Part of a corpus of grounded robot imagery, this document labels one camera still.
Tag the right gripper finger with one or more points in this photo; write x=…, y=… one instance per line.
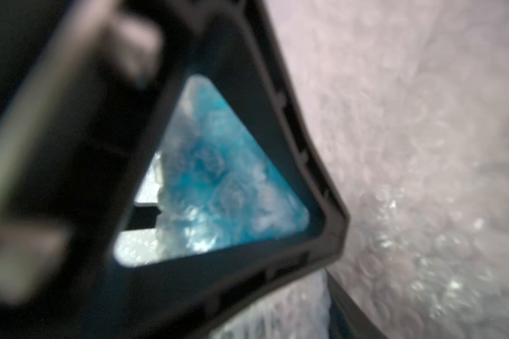
x=347, y=321

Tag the blue bottle with label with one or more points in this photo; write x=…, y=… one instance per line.
x=219, y=188

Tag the bubble wrap sheet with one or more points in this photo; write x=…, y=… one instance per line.
x=407, y=103

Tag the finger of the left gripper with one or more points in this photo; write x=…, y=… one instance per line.
x=87, y=89

